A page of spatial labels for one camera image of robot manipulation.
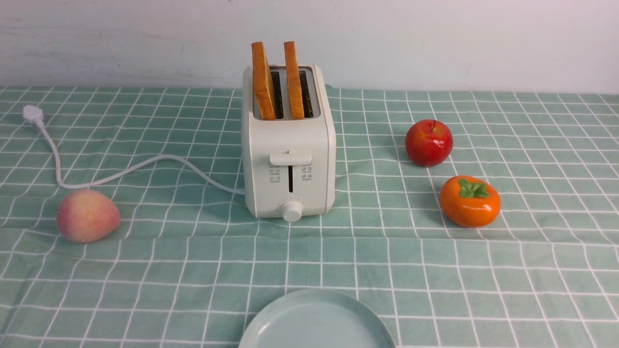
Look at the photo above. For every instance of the orange persimmon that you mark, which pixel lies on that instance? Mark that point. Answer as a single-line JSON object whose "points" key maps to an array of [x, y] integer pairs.
{"points": [[469, 202]]}

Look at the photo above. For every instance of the red apple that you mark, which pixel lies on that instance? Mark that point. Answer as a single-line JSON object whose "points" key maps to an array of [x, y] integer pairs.
{"points": [[428, 143]]}

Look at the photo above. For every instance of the green checkered tablecloth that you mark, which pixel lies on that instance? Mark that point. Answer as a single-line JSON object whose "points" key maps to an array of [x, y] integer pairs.
{"points": [[189, 266]]}

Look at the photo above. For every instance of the white two-slot toaster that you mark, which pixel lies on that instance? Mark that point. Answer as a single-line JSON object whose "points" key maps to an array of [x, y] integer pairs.
{"points": [[289, 164]]}

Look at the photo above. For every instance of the light green plate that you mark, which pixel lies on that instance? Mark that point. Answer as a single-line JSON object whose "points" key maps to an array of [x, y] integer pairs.
{"points": [[316, 318]]}

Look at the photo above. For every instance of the toasted bread slice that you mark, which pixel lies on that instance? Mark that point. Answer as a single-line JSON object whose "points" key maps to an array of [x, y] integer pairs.
{"points": [[263, 86], [295, 94]]}

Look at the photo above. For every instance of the pink yellow peach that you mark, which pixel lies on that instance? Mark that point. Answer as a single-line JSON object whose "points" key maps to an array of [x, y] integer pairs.
{"points": [[86, 216]]}

